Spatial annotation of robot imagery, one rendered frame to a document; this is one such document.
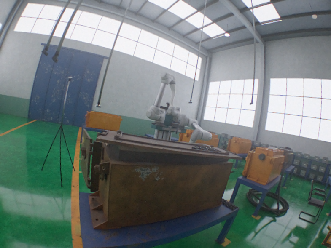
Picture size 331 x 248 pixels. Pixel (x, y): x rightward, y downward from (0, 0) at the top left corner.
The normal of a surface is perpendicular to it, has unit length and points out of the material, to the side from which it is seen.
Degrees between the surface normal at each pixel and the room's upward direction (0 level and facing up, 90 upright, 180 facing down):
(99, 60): 90
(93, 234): 0
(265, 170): 90
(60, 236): 0
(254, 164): 90
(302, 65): 90
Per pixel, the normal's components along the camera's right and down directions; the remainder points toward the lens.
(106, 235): 0.19, -0.98
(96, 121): 0.48, 0.13
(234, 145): -0.84, -0.15
